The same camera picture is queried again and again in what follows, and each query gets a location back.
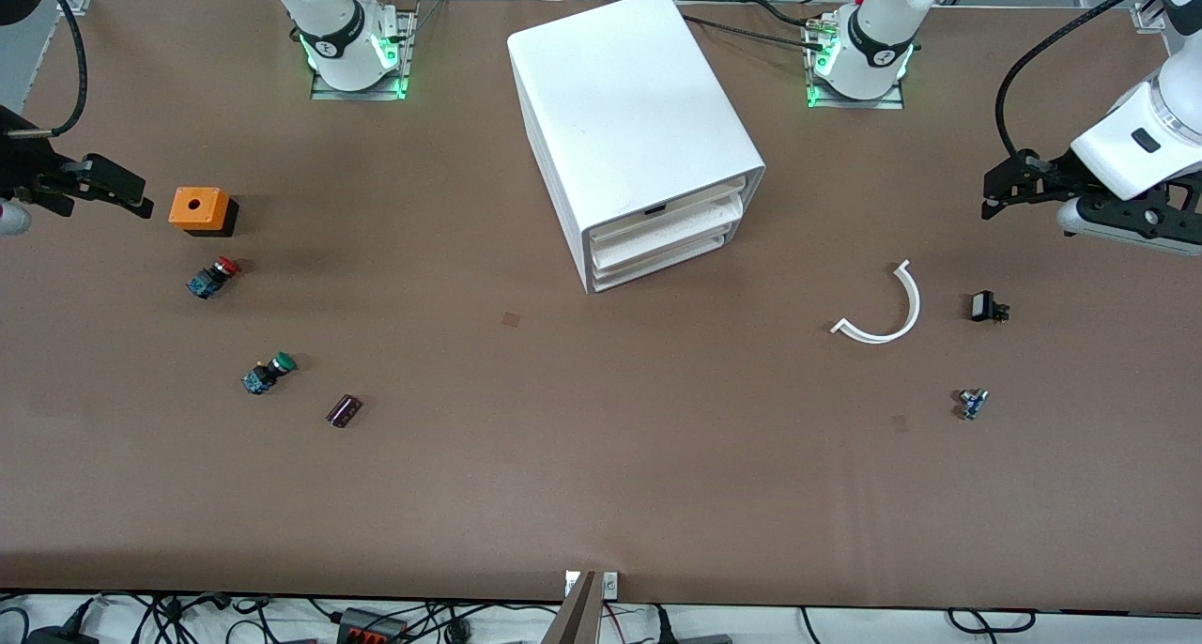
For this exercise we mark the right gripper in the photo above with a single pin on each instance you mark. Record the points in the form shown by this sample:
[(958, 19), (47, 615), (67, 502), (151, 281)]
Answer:
[(21, 168)]

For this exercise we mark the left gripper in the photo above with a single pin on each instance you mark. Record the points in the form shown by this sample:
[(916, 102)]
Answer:
[(1054, 176)]

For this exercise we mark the white drawer with black slot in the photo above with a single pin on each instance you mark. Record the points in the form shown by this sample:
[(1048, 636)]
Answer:
[(685, 207)]

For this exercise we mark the red capped push button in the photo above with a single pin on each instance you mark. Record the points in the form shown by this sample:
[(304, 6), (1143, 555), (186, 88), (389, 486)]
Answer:
[(211, 280)]

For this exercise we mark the green capped push button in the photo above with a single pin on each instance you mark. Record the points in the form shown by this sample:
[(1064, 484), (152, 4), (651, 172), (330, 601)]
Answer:
[(263, 376)]

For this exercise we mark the plain white drawer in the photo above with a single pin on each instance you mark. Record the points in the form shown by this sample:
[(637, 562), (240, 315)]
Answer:
[(648, 267), (657, 242)]

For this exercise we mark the white drawer cabinet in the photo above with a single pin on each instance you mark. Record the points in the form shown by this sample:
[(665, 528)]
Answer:
[(629, 99)]

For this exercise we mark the orange box with black base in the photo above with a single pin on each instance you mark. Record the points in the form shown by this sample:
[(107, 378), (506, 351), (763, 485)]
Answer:
[(195, 207)]

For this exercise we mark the white curved plastic strip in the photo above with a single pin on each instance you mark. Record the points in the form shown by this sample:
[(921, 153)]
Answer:
[(911, 306)]

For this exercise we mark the small blue grey component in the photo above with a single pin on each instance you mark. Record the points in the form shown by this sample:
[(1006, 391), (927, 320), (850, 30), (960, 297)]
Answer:
[(973, 405)]

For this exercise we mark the dark purple small component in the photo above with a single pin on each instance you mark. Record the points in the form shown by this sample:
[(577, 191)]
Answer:
[(344, 411)]

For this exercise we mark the black orange power strip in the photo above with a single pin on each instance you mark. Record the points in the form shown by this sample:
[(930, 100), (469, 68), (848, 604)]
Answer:
[(371, 625)]

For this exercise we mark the small black switch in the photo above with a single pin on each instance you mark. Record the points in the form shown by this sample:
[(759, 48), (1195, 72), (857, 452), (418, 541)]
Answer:
[(984, 306)]

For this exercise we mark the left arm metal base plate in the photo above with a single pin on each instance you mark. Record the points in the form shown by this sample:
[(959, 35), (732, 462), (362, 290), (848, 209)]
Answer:
[(855, 103)]

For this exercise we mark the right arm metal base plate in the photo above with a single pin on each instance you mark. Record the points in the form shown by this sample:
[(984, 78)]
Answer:
[(357, 94)]

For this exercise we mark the small white metal bracket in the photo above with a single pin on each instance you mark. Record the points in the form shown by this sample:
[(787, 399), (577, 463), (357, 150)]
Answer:
[(610, 585)]

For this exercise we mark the wooden post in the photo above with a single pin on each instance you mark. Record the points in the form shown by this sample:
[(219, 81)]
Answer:
[(575, 620)]

